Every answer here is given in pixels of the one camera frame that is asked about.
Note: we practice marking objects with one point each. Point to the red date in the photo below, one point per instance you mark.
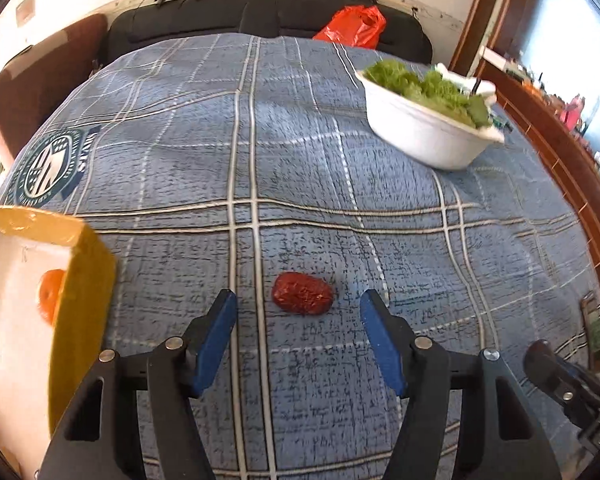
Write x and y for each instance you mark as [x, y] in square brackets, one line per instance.
[302, 294]

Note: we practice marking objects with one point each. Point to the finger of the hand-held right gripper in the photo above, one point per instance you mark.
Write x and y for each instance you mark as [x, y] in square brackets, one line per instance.
[550, 371]

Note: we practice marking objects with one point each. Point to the red plastic bag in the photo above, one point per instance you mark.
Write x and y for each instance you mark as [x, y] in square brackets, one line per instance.
[352, 27]

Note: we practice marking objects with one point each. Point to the white bowl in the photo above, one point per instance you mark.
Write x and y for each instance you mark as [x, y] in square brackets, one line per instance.
[420, 132]

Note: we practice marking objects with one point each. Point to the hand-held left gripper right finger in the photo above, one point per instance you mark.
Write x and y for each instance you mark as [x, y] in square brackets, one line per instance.
[385, 347]

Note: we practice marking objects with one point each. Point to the yellow-rimmed white tray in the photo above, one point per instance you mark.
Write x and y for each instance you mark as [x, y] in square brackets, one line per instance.
[10, 310]

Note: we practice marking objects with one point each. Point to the green lettuce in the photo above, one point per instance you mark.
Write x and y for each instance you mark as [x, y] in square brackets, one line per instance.
[430, 87]

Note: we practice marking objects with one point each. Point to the black sofa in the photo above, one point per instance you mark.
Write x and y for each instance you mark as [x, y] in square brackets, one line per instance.
[230, 20]

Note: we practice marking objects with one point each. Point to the wooden display cabinet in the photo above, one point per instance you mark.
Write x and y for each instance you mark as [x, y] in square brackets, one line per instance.
[555, 145]

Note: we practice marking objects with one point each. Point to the wall plaque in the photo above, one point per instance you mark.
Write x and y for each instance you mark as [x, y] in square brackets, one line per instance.
[25, 10]

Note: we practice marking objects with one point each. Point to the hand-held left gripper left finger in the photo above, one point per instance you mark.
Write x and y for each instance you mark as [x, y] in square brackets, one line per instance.
[215, 347]

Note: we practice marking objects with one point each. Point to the small tangerine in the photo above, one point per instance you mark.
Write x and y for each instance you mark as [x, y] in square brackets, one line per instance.
[50, 295]

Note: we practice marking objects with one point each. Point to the blue plaid tablecloth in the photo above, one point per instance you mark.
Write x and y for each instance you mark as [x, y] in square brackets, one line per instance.
[305, 160]

